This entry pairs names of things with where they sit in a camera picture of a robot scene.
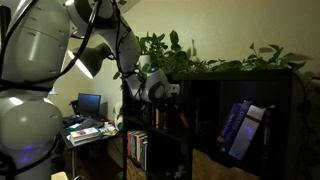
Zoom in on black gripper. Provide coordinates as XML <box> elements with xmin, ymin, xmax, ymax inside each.
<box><xmin>155</xmin><ymin>95</ymin><xmax>183</xmax><ymax>118</ymax></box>

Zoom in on brown wooden-look book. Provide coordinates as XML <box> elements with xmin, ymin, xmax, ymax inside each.
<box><xmin>154</xmin><ymin>108</ymin><xmax>168</xmax><ymax>130</ymax></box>

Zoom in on blue hardcover book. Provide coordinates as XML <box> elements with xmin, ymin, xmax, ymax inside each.
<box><xmin>217</xmin><ymin>102</ymin><xmax>243</xmax><ymax>146</ymax></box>

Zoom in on purple Oxford book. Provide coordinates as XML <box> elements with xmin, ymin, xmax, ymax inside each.
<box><xmin>219</xmin><ymin>100</ymin><xmax>254</xmax><ymax>154</ymax></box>

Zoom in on white lavender book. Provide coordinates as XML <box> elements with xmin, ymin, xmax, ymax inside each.
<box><xmin>228</xmin><ymin>104</ymin><xmax>267</xmax><ymax>161</ymax></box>

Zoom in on black book with white print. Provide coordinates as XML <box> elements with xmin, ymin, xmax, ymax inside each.
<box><xmin>261</xmin><ymin>104</ymin><xmax>276</xmax><ymax>162</ymax></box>

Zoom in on black vertical pole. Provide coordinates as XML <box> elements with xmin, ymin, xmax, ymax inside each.
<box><xmin>0</xmin><ymin>4</ymin><xmax>12</xmax><ymax>38</ymax></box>

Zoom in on green pothos plant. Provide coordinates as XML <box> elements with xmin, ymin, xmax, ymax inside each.
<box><xmin>112</xmin><ymin>29</ymin><xmax>314</xmax><ymax>81</ymax></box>

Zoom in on white plant pot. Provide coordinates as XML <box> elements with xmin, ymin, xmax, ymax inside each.
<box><xmin>138</xmin><ymin>54</ymin><xmax>152</xmax><ymax>70</ymax></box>

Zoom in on small plant in white pot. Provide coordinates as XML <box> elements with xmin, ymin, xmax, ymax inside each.
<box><xmin>112</xmin><ymin>101</ymin><xmax>125</xmax><ymax>132</ymax></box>

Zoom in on row of upright books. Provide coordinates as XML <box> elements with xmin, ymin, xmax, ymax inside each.
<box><xmin>126</xmin><ymin>129</ymin><xmax>149</xmax><ymax>172</ymax></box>

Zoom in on black cube bookshelf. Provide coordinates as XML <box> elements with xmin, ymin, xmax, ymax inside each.
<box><xmin>121</xmin><ymin>69</ymin><xmax>294</xmax><ymax>180</ymax></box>

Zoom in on colourful papers on desk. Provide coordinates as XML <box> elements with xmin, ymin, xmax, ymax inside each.
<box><xmin>99</xmin><ymin>122</ymin><xmax>120</xmax><ymax>137</ymax></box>

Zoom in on woven basket small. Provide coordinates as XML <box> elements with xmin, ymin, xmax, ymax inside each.
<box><xmin>126</xmin><ymin>158</ymin><xmax>148</xmax><ymax>180</ymax></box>

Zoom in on woven basket large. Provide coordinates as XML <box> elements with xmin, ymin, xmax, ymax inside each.
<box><xmin>192</xmin><ymin>148</ymin><xmax>262</xmax><ymax>180</ymax></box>

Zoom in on computer monitor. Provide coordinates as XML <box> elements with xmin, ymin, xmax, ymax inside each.
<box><xmin>76</xmin><ymin>92</ymin><xmax>102</xmax><ymax>119</ymax></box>

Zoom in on stack of books on desk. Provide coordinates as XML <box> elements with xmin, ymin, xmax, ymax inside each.
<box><xmin>67</xmin><ymin>127</ymin><xmax>103</xmax><ymax>147</ymax></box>

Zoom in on dark desk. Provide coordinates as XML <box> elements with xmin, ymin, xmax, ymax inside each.
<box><xmin>59</xmin><ymin>114</ymin><xmax>123</xmax><ymax>180</ymax></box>

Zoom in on pale yellow box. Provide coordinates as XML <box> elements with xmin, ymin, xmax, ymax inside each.
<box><xmin>50</xmin><ymin>171</ymin><xmax>70</xmax><ymax>180</ymax></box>

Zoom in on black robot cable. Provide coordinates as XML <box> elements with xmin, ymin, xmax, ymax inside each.
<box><xmin>0</xmin><ymin>0</ymin><xmax>149</xmax><ymax>180</ymax></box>

